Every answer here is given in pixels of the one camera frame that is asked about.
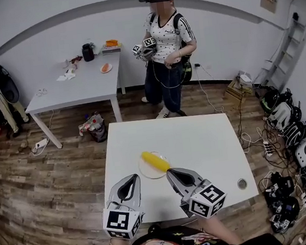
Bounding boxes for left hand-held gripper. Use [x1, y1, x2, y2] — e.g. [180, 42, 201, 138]
[97, 174, 149, 243]

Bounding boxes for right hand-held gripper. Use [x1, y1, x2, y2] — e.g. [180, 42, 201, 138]
[166, 163, 230, 224]

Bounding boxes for white round plate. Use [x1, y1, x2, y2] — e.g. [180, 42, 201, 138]
[136, 148, 173, 182]

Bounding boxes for yellow corn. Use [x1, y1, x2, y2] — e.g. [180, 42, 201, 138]
[141, 148, 172, 175]

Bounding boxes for person's right forearm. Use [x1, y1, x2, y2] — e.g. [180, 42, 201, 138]
[195, 213, 243, 245]

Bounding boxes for small plate with food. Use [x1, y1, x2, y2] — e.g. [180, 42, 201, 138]
[99, 62, 114, 74]

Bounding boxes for white square table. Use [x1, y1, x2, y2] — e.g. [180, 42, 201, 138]
[95, 107, 262, 229]

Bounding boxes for round metal table grommet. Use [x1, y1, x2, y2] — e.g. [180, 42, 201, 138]
[236, 177, 248, 190]

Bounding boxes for open bag with packets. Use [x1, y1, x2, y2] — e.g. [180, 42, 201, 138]
[76, 111, 109, 146]

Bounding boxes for white power strip with plugs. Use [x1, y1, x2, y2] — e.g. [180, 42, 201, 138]
[262, 140, 274, 158]

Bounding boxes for wooden crate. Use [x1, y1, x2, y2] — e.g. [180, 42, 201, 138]
[223, 76, 254, 106]

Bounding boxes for long grey table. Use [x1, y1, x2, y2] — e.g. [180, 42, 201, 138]
[19, 50, 133, 153]

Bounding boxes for row of black white headsets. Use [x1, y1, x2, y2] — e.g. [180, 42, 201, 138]
[252, 85, 306, 236]

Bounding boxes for white box device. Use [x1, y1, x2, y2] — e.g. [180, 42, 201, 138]
[237, 71, 253, 85]

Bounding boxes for crumpled white tissues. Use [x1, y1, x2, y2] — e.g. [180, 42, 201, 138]
[55, 68, 78, 82]

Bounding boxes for reddish brown object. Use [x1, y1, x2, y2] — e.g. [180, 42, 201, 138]
[68, 55, 84, 65]

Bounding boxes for white flat box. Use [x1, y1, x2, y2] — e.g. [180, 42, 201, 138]
[101, 44, 123, 56]

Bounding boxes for black jar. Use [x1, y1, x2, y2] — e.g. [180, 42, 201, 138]
[81, 43, 96, 63]

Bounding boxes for orange object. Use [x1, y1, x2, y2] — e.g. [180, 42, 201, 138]
[104, 38, 119, 48]

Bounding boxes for grey folding ladder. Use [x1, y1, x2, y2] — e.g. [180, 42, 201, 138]
[248, 11, 306, 92]

